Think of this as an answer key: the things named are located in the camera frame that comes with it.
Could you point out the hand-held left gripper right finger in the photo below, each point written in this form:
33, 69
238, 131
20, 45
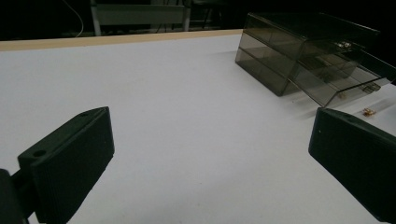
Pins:
358, 158

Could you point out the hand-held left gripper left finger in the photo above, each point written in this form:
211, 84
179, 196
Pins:
71, 161

